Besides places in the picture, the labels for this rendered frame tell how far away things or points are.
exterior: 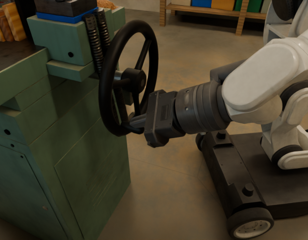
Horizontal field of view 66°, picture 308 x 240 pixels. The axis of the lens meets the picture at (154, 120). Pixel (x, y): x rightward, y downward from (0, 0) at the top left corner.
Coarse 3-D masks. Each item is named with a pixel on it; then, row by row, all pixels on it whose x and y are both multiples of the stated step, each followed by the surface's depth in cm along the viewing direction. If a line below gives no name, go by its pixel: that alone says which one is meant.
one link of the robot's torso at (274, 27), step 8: (304, 0) 64; (272, 8) 79; (304, 8) 65; (272, 16) 81; (296, 16) 67; (304, 16) 66; (272, 24) 81; (280, 24) 82; (288, 24) 82; (296, 24) 68; (304, 24) 67; (264, 32) 84; (272, 32) 81; (280, 32) 75; (288, 32) 76; (296, 32) 69; (264, 40) 85; (304, 80) 84; (288, 88) 85; (296, 88) 84; (280, 96) 87; (288, 96) 85
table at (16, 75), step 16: (0, 48) 54; (16, 48) 54; (32, 48) 54; (0, 64) 48; (16, 64) 48; (32, 64) 52; (48, 64) 55; (64, 64) 55; (0, 80) 46; (16, 80) 49; (32, 80) 53; (80, 80) 54; (0, 96) 47
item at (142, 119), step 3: (144, 117) 50; (135, 120) 52; (138, 120) 51; (141, 120) 50; (144, 120) 50; (132, 123) 52; (135, 123) 51; (138, 123) 51; (141, 123) 51; (144, 123) 51; (132, 126) 53; (135, 126) 53; (138, 126) 53; (141, 126) 52; (144, 126) 52
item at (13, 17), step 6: (6, 6) 52; (12, 6) 54; (6, 12) 53; (12, 12) 54; (18, 12) 55; (12, 18) 54; (18, 18) 56; (12, 24) 55; (18, 24) 56; (12, 30) 56; (18, 30) 56; (24, 30) 58; (18, 36) 57; (24, 36) 58
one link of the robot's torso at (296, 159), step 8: (304, 136) 113; (304, 144) 114; (296, 152) 105; (304, 152) 105; (280, 160) 107; (288, 160) 106; (296, 160) 107; (304, 160) 107; (280, 168) 111; (288, 168) 110; (296, 168) 112
